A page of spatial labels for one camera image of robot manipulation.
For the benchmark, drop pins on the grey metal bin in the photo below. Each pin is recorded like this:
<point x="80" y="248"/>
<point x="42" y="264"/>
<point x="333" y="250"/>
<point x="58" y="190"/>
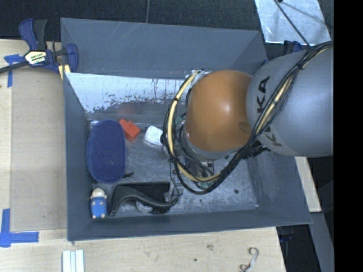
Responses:
<point x="136" y="50"/>

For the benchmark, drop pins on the small white object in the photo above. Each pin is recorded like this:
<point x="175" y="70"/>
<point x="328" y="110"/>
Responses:
<point x="153" y="135"/>

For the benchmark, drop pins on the pale wood board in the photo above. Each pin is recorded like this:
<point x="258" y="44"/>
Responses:
<point x="37" y="152"/>

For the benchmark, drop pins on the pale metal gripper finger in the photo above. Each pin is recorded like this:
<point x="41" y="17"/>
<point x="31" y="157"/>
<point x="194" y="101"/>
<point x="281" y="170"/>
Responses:
<point x="175" y="194"/>
<point x="175" y="174"/>

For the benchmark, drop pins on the red-orange block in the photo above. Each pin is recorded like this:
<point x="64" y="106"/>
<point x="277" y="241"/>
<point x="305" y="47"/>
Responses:
<point x="131" y="130"/>

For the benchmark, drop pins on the small metal hook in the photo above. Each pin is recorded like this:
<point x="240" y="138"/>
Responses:
<point x="253" y="255"/>

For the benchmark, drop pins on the black curved plastic object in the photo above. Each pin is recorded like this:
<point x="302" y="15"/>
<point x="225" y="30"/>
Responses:
<point x="147" y="190"/>

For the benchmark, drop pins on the dark blue oval sponge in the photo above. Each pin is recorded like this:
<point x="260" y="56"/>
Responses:
<point x="106" y="152"/>

